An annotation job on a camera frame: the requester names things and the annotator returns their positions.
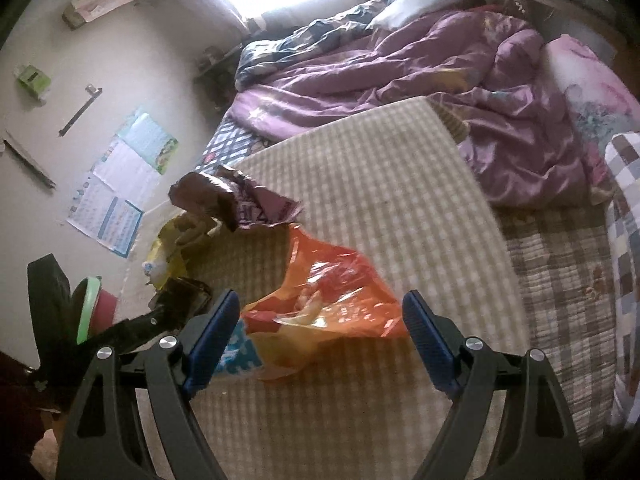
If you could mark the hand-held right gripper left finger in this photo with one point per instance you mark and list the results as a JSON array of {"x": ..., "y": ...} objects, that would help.
[{"x": 212, "y": 345}]

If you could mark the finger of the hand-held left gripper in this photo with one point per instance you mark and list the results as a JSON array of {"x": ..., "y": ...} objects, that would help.
[{"x": 177, "y": 297}]

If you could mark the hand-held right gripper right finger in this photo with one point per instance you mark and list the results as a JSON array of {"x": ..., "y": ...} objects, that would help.
[{"x": 430, "y": 345}]

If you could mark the green-rimmed red bin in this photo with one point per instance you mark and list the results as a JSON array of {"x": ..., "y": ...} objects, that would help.
[{"x": 100, "y": 310}]

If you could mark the yellow snack wrapper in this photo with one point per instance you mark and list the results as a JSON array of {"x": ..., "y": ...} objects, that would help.
[{"x": 167, "y": 245}]

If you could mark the orange plastic bag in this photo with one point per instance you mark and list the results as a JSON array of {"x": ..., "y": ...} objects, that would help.
[{"x": 340, "y": 280}]

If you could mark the blue and white snack packet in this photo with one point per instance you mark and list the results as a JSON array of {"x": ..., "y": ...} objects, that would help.
[{"x": 240, "y": 355}]

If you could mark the dark wooden door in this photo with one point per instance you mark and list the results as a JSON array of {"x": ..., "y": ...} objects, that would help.
[{"x": 17, "y": 420}]

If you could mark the purple and brown snack wrapper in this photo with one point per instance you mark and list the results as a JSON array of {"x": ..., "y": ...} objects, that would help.
[{"x": 240, "y": 200}]

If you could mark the brown checked bedsheet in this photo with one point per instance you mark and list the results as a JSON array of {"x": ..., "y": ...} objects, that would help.
[{"x": 560, "y": 310}]

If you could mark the tan fuzzy cloth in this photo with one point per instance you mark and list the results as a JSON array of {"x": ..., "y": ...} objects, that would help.
[{"x": 45, "y": 455}]

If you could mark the blue checked bedsheet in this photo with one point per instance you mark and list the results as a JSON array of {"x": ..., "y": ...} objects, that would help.
[{"x": 230, "y": 145}]

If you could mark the beige plaid mat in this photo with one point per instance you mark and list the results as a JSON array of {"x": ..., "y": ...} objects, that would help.
[{"x": 375, "y": 185}]

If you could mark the dark bedside stand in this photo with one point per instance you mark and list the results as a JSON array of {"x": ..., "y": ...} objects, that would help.
[{"x": 217, "y": 80}]

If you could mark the brown and blue checked blanket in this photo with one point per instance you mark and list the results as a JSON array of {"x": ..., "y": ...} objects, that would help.
[{"x": 625, "y": 220}]

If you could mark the purple quilt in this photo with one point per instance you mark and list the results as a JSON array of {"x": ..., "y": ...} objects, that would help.
[{"x": 400, "y": 85}]

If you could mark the blue patchwork quilt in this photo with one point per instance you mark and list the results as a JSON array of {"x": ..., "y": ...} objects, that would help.
[{"x": 310, "y": 35}]

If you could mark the pink printed pillow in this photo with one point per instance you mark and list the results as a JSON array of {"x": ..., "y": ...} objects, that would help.
[{"x": 590, "y": 90}]

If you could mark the white pillow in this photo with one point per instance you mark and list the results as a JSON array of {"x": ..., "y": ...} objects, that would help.
[{"x": 415, "y": 7}]

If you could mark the blue and white wall poster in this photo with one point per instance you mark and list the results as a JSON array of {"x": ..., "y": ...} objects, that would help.
[{"x": 107, "y": 217}]

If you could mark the white text wall poster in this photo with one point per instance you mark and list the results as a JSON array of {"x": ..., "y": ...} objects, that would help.
[{"x": 127, "y": 172}]

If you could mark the long metal wall bracket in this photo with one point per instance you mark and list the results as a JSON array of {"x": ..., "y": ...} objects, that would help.
[{"x": 30, "y": 160}]

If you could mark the teal wall poster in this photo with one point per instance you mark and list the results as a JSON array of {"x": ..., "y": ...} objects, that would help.
[{"x": 150, "y": 140}]

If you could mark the short metal wall bracket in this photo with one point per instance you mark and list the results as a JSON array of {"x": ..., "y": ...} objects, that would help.
[{"x": 80, "y": 110}]

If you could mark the green wall box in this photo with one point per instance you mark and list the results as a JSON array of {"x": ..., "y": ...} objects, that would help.
[{"x": 32, "y": 82}]

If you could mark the pink wall box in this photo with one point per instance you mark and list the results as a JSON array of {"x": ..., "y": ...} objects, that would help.
[{"x": 102, "y": 2}]

